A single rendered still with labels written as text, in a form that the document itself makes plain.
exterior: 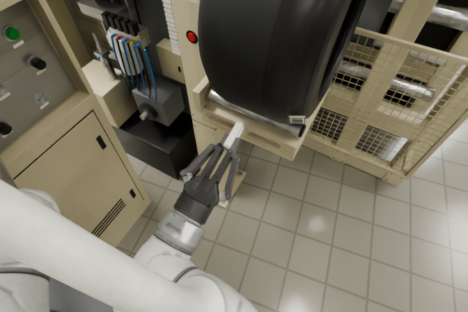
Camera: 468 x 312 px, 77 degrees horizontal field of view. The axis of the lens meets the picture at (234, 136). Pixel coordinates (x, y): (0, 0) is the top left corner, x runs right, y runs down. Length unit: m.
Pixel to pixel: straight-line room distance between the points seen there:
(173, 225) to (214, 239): 1.11
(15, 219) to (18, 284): 0.40
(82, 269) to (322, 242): 1.49
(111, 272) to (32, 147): 0.74
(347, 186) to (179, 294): 1.62
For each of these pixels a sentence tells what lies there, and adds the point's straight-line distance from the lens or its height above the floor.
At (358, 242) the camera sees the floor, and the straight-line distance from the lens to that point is 1.82.
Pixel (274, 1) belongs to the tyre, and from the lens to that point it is 0.60.
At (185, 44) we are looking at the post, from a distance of 1.04.
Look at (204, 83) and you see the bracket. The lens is 0.99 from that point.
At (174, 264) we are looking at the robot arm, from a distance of 0.58.
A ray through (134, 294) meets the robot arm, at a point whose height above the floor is 1.23.
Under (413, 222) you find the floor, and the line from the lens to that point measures 2.01.
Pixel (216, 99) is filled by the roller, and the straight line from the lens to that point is 0.99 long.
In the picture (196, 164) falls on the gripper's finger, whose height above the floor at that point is 1.07.
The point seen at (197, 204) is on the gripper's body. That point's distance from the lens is 0.60.
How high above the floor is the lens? 1.62
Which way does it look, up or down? 53 degrees down
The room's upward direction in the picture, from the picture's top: straight up
